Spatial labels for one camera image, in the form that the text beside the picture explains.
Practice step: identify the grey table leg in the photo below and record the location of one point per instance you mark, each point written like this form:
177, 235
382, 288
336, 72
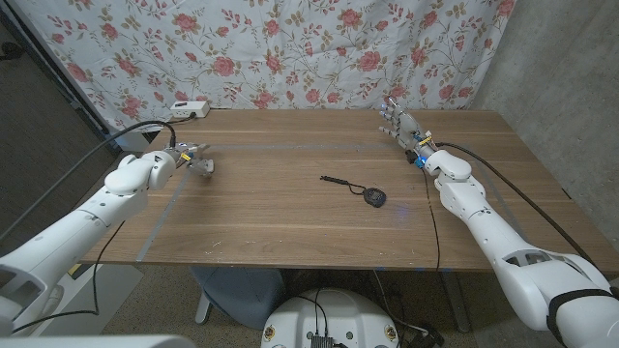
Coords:
457, 304

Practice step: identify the white robot torso base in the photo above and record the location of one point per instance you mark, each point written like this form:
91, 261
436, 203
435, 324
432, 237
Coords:
338, 319

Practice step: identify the white power strip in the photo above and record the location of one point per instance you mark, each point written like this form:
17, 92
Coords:
189, 109

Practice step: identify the white table leg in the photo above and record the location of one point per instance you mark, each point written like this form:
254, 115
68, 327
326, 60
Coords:
203, 309

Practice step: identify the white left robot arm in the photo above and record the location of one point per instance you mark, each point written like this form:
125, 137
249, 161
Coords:
72, 237

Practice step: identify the white shoe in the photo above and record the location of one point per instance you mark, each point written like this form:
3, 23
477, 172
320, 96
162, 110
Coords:
57, 297

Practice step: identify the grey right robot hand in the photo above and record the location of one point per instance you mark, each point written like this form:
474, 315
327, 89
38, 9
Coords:
408, 129

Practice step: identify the blue-grey chair under table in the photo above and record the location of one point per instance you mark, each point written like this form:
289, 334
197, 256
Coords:
242, 295

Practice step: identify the yellow and black floor pedal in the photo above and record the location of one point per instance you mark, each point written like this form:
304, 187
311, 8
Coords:
77, 270

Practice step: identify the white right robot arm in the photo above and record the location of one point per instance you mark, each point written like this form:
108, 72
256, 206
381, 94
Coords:
498, 246

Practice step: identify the black power adapter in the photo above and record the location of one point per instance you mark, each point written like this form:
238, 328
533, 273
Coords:
428, 339

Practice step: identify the floral backdrop cloth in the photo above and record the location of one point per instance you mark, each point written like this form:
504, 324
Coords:
290, 48

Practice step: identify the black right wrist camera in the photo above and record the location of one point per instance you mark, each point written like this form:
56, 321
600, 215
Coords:
411, 156

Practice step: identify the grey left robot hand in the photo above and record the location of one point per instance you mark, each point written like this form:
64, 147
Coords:
188, 157

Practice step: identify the black door frame strip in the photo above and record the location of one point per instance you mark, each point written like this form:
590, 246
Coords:
58, 72

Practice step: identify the white AirPods case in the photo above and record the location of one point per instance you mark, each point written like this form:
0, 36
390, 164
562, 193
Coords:
209, 167

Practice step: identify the white robot head edge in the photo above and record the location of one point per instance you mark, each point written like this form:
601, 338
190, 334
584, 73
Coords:
97, 342

